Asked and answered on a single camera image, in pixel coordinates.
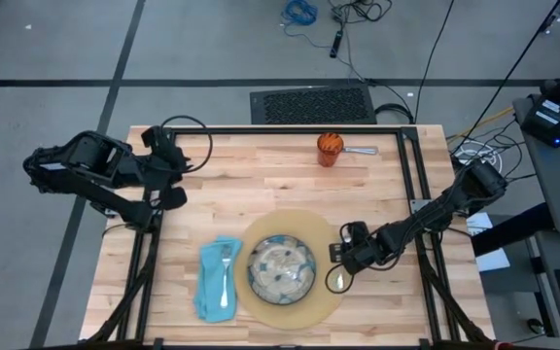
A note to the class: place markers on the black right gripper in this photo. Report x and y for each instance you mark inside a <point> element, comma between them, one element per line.
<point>362,257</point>

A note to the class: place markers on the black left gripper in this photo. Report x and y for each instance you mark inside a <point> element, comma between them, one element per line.
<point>161,155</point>

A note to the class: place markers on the patterned ceramic plate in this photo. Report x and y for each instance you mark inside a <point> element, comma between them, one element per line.
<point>281,269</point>

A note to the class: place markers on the round woven straw placemat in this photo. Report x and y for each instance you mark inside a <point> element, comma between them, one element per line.
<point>280,316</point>

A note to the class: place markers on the orange drinking glass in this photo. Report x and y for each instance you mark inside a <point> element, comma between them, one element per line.
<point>328,148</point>

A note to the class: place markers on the silver fork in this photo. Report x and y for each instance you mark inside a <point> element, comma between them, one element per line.
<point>225,282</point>

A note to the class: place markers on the light blue cloth napkin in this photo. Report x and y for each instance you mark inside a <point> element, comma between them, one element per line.
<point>209,291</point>

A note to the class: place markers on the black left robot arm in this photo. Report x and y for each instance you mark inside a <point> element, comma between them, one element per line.
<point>80,165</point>

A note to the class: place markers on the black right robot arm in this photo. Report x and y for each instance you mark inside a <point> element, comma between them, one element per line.
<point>445,206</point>

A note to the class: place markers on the silver table knife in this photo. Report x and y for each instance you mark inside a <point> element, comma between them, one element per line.
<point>360,150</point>

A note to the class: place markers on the white paper sheet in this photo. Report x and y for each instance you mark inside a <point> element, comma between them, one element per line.
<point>496,260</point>

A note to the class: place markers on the black stand leg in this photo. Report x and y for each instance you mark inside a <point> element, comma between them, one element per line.
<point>513,231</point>

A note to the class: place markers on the black device with labels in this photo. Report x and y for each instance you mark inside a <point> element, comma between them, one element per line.
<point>547,121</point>

